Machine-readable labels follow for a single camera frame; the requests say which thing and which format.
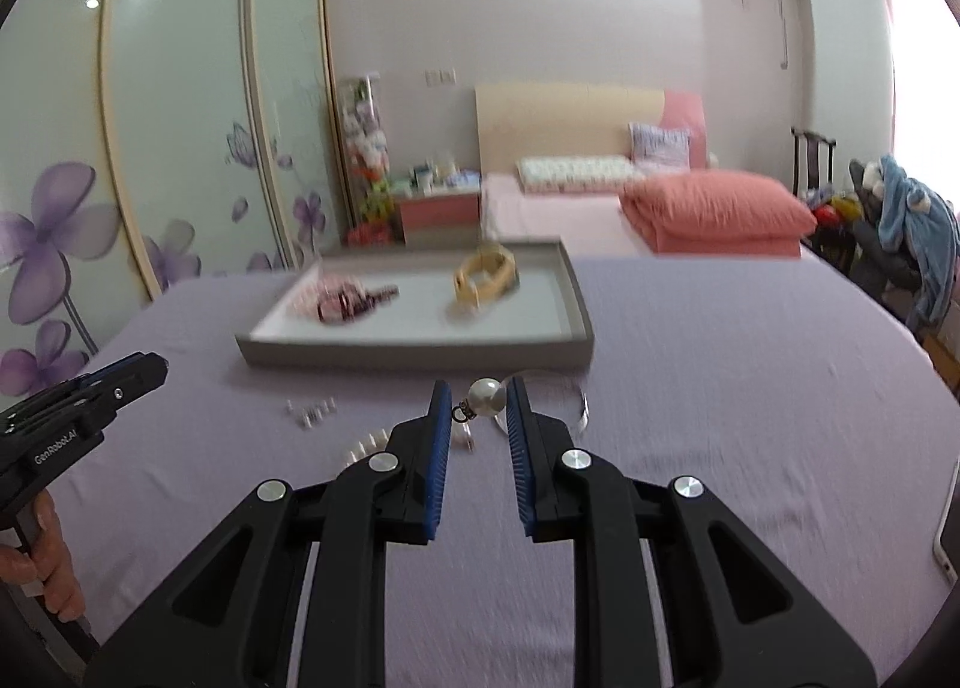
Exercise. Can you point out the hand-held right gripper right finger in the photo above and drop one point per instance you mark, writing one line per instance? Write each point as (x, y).
(519, 463)

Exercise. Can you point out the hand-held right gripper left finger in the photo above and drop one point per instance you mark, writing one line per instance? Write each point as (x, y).
(439, 463)

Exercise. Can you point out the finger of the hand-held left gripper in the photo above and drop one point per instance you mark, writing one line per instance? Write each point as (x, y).
(97, 376)
(127, 388)

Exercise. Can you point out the pearl drop earring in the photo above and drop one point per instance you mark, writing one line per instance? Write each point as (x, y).
(486, 399)

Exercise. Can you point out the grey cardboard tray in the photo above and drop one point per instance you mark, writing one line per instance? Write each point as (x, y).
(412, 354)

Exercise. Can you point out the yellow wrist watch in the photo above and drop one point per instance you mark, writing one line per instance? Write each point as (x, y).
(480, 283)

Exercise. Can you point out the person's left hand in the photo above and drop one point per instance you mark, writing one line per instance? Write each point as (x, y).
(56, 568)

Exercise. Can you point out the thin silver bangle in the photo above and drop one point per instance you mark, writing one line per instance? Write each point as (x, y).
(582, 404)

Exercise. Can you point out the purple sheet bed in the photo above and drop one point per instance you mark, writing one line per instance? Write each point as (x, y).
(712, 395)

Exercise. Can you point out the pink nightstand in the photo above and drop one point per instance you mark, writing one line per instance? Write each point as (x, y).
(439, 215)

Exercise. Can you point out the pink sheet bed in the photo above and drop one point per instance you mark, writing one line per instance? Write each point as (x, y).
(540, 215)

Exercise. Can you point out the white mug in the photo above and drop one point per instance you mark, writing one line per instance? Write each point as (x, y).
(424, 179)

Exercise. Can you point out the floral glass sliding wardrobe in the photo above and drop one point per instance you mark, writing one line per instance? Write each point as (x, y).
(172, 95)

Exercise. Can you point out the white patterned flat pillow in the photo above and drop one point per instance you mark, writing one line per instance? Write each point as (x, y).
(577, 172)

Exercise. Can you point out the folded pink quilt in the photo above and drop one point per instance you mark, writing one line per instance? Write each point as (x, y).
(712, 208)

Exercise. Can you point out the clear tube of plush toys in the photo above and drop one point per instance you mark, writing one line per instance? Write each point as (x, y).
(367, 140)

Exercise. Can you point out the beige and pink headboard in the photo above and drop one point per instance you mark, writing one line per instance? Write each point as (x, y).
(555, 121)

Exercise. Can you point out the small floral pillow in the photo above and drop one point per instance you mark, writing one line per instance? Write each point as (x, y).
(660, 146)

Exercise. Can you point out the red and yellow toys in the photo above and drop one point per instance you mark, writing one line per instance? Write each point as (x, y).
(832, 211)

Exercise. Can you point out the dark grey clothing pile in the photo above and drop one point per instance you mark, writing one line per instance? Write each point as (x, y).
(874, 245)

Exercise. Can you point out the dark wooden chair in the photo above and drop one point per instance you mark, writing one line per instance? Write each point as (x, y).
(814, 163)

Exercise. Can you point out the smartphone with white case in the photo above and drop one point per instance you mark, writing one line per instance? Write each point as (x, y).
(951, 538)

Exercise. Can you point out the blue plush garment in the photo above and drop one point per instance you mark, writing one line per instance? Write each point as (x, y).
(911, 208)

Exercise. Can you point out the white air conditioner pipe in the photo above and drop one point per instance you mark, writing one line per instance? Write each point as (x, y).
(781, 35)

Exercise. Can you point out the white light switch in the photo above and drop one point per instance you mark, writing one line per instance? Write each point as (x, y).
(441, 77)

